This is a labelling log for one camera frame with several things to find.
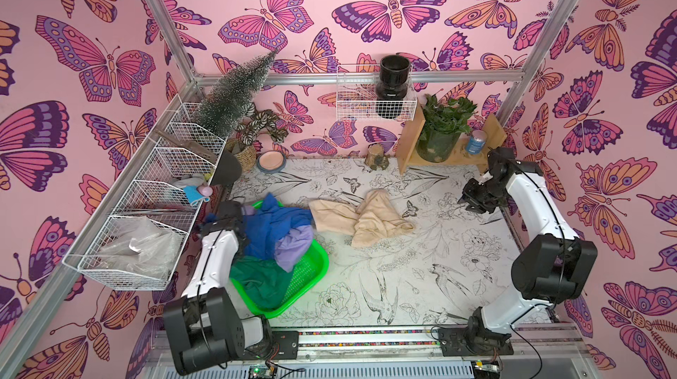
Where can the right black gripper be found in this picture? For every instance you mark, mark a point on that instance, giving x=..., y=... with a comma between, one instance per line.
x=475, y=197

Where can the green plastic laundry basket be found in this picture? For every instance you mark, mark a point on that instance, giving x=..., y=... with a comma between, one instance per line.
x=312, y=268

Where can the beige t-shirt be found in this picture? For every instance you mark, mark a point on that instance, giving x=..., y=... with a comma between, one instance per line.
x=374, y=220

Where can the blue t-shirt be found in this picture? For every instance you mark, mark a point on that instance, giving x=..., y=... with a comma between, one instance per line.
x=266, y=232

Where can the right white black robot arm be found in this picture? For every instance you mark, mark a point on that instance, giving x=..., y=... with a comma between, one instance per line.
x=552, y=268

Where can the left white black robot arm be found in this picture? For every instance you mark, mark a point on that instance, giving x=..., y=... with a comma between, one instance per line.
x=203, y=327

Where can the blue and pink toy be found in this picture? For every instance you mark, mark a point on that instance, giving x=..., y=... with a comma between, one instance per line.
x=195, y=189

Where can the black cone lamp shade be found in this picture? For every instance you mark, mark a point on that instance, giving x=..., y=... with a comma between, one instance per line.
x=228, y=170

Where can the blue tin can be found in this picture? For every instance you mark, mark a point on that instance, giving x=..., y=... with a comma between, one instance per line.
x=476, y=142

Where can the pink bowl with grey rim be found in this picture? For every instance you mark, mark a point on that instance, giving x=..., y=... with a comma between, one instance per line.
x=271, y=162

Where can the lilac t-shirt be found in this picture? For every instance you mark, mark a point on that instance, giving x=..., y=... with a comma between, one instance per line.
x=283, y=234

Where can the striped leaf plant in basket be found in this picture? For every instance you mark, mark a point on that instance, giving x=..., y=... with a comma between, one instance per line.
x=255, y=123

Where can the dark green t-shirt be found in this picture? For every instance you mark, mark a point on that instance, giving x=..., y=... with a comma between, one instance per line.
x=264, y=282

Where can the green potted plant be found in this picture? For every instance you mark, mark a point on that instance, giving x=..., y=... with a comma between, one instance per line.
x=445, y=123

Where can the clear plastic bag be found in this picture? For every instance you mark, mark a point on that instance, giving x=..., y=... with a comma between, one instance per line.
x=137, y=245

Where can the wooden corner shelf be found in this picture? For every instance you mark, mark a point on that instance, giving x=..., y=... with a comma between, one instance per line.
x=407, y=156

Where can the frosted miniature christmas tree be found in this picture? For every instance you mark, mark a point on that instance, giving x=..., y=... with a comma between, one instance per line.
x=231, y=97

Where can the small tree stump ornament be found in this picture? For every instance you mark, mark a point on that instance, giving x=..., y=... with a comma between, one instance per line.
x=376, y=158

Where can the black ribbed vase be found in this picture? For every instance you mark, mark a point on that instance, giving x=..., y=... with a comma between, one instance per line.
x=392, y=86

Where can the white wire wall shelf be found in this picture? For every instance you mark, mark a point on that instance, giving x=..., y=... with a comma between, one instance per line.
x=179, y=150

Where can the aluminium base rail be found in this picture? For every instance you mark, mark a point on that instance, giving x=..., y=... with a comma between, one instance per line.
x=414, y=351

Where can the small white wire basket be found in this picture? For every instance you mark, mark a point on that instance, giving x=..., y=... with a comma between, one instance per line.
x=356, y=96

